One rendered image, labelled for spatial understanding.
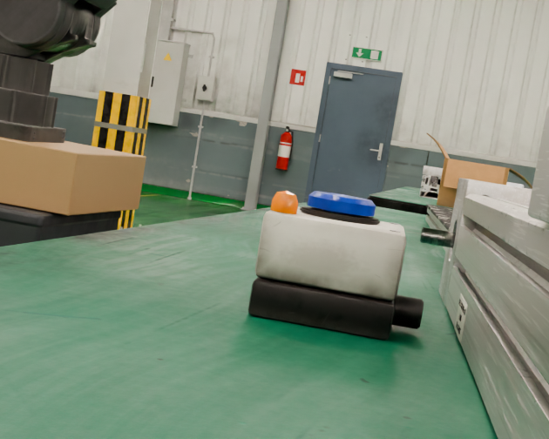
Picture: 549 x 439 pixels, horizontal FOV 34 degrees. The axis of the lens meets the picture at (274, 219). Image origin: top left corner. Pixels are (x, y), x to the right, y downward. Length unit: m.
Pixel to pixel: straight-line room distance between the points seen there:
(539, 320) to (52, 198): 0.63
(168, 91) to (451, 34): 3.78
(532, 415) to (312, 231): 0.23
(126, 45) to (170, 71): 5.04
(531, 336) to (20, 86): 0.72
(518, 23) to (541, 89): 0.88
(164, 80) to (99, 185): 11.20
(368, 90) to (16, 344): 11.40
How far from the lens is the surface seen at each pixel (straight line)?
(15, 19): 0.93
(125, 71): 7.05
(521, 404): 0.31
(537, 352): 0.30
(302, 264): 0.49
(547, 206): 0.29
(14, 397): 0.31
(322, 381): 0.38
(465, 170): 2.82
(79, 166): 0.87
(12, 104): 0.93
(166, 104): 12.07
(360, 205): 0.51
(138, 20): 7.07
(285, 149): 11.71
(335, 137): 11.74
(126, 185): 0.98
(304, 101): 11.90
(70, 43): 0.96
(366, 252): 0.49
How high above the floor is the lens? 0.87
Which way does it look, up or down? 5 degrees down
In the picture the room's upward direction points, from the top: 9 degrees clockwise
